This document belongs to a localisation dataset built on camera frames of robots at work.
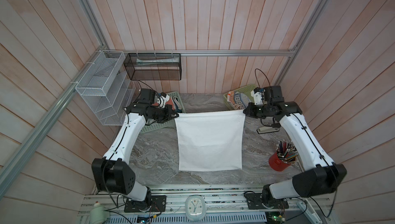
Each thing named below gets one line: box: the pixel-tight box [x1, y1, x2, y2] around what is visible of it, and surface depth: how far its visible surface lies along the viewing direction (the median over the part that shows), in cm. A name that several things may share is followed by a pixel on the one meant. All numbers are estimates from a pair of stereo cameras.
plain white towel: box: [174, 109, 246, 172], surface depth 81 cm
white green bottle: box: [89, 200, 110, 224], surface depth 66 cm
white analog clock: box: [185, 195, 207, 222], surface depth 71 cm
